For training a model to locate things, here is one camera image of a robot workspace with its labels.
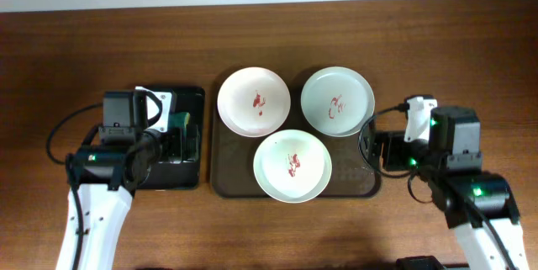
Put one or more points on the pale green plate top right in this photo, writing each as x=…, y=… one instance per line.
x=336, y=101

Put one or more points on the white plate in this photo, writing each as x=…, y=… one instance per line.
x=292, y=166
x=253, y=102

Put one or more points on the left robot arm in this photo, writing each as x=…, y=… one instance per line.
x=149, y=139

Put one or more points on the green and yellow sponge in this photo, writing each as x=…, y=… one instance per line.
x=179, y=120

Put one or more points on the small black tray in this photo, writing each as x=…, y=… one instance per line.
x=168, y=176

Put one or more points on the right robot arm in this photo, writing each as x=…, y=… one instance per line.
x=479, y=206

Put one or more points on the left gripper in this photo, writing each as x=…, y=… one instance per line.
x=185, y=145

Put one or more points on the brown plastic serving tray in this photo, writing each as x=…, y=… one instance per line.
x=231, y=172

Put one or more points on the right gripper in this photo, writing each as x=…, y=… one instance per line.
x=379, y=149

